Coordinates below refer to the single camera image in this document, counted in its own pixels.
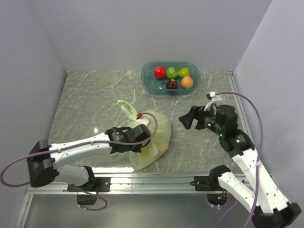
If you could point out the teal plastic container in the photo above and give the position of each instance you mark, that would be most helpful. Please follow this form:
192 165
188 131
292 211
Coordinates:
157 86

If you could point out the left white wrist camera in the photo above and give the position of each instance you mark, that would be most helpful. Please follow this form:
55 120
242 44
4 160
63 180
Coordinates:
143 120

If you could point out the dark red apple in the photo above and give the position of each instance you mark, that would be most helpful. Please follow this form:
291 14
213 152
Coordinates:
172 84

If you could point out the pale green plastic bag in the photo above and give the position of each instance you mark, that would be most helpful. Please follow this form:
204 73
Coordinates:
159 144

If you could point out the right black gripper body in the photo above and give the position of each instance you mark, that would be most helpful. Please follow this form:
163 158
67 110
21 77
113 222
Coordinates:
206 119

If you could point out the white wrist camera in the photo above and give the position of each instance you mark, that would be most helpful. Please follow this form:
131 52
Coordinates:
213 97
143 120

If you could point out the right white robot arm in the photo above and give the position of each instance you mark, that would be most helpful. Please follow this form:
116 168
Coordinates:
270 207

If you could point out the green pear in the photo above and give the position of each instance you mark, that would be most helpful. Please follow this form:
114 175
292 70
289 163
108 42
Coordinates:
183 72

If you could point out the orange peach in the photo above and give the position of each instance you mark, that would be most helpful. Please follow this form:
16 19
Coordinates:
187 82

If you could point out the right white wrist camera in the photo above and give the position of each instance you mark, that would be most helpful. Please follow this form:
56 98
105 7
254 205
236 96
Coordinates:
213 97

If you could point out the aluminium rail frame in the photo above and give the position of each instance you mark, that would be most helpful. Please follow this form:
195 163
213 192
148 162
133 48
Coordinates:
159 196

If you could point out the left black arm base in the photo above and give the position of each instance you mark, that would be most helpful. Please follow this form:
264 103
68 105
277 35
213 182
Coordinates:
102 184

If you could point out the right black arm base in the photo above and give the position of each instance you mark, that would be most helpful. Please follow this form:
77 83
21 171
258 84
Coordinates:
216 195

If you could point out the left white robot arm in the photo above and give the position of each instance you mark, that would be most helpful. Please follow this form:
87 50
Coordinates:
52 162

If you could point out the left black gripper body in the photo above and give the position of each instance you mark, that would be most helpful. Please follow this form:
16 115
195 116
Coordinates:
136 147

